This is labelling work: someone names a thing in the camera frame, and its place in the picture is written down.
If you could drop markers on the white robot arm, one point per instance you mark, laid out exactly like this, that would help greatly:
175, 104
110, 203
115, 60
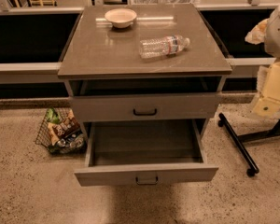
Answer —
267, 101

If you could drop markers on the black wheeled stand base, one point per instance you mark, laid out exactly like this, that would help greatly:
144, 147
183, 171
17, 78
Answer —
239, 141

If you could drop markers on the yellowish robot gripper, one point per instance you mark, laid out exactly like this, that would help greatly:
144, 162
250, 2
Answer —
278, 34

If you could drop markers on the grey top drawer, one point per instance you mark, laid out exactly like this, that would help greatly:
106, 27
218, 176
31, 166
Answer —
144, 107

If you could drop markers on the wire basket with snacks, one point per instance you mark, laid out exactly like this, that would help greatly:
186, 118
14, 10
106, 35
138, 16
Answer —
60, 132

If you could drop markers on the clear plastic water bottle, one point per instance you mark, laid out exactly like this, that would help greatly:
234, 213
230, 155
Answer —
165, 46

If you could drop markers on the grey drawer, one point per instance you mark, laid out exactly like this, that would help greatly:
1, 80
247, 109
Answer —
145, 152
144, 107

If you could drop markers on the white ceramic bowl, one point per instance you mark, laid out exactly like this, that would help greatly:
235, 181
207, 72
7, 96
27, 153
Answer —
120, 17

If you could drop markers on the grey drawer cabinet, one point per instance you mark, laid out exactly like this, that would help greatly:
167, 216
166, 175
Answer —
104, 61

